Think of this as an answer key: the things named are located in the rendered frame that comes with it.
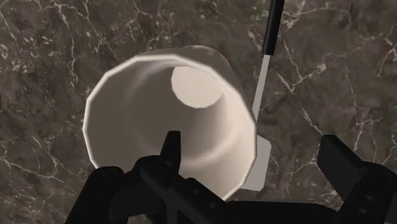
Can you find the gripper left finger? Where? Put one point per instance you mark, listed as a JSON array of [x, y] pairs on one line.
[[161, 183]]

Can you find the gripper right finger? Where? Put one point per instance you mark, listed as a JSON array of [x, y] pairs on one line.
[[356, 180]]

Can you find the white cup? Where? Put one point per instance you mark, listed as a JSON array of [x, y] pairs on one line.
[[149, 124]]

